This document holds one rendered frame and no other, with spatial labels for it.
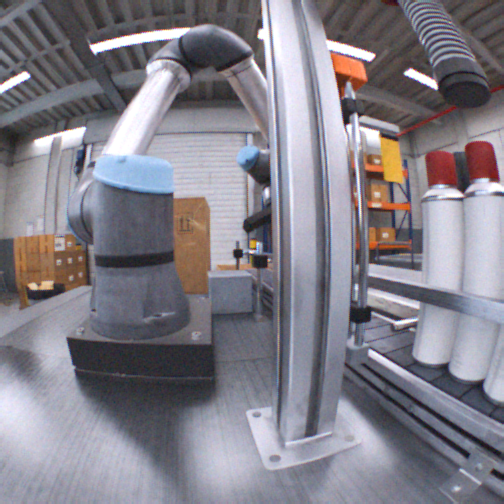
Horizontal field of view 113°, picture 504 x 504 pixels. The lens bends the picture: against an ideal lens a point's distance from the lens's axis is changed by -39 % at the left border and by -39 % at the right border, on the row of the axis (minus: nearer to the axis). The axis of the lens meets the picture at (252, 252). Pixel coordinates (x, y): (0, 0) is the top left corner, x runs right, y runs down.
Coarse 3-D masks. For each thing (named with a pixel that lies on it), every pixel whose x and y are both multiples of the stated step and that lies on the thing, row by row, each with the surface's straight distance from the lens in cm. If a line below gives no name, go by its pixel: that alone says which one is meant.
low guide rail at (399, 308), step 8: (272, 264) 94; (368, 296) 44; (376, 296) 42; (384, 296) 41; (368, 304) 44; (376, 304) 42; (384, 304) 40; (392, 304) 39; (400, 304) 38; (408, 304) 37; (392, 312) 39; (400, 312) 38; (408, 312) 37; (416, 312) 36
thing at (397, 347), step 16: (256, 272) 96; (272, 272) 96; (384, 320) 41; (368, 336) 35; (384, 336) 35; (400, 336) 35; (384, 352) 30; (400, 352) 31; (416, 368) 27; (432, 368) 28; (432, 384) 25; (448, 384) 25; (480, 384) 26; (464, 400) 24; (480, 400) 24; (496, 416) 22
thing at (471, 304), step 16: (272, 256) 65; (384, 288) 28; (400, 288) 26; (416, 288) 24; (432, 288) 23; (432, 304) 23; (448, 304) 22; (464, 304) 21; (480, 304) 20; (496, 304) 20; (496, 320) 20
